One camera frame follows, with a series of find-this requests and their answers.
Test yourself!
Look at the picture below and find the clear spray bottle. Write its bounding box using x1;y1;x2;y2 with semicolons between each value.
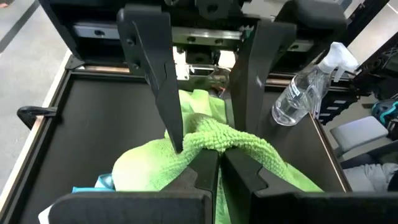
271;42;360;127

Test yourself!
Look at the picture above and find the green microfiber towel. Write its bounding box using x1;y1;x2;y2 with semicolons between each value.
111;89;324;224

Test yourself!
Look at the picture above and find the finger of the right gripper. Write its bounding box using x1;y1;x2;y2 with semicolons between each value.
229;19;299;135
116;3;185;154

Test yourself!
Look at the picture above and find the grey chair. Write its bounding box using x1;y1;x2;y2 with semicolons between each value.
329;115;389;158

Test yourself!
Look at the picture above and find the person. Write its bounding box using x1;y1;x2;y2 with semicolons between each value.
341;161;398;192

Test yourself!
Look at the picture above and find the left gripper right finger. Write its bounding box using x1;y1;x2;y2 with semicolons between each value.
221;147;398;224

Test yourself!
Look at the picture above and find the white towel with blue edge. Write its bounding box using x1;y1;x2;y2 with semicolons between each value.
39;173;116;224

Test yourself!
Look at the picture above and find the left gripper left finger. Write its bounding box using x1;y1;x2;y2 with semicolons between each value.
49;149;220;224

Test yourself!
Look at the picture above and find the teal black item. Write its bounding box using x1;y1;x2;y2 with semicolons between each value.
371;99;398;125

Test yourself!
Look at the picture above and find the black clamp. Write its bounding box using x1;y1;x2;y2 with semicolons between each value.
17;105;58;130

